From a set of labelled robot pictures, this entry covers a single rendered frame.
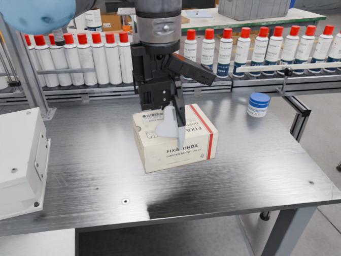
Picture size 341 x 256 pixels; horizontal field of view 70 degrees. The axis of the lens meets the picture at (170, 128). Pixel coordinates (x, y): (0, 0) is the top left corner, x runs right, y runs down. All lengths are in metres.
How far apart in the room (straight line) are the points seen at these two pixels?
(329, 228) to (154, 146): 1.49
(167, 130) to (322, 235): 1.44
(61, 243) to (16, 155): 0.23
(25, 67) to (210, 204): 0.72
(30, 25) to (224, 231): 1.20
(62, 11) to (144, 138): 0.28
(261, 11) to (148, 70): 2.35
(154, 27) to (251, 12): 2.28
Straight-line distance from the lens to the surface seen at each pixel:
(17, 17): 0.33
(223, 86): 1.11
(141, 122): 0.54
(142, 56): 0.44
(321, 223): 1.83
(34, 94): 0.99
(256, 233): 1.64
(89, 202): 0.67
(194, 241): 1.29
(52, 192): 0.72
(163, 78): 0.46
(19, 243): 0.66
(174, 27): 0.42
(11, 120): 0.82
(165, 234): 1.30
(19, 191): 0.65
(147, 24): 0.41
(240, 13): 2.59
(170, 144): 0.49
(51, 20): 0.32
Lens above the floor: 1.34
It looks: 36 degrees down
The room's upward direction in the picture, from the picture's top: straight up
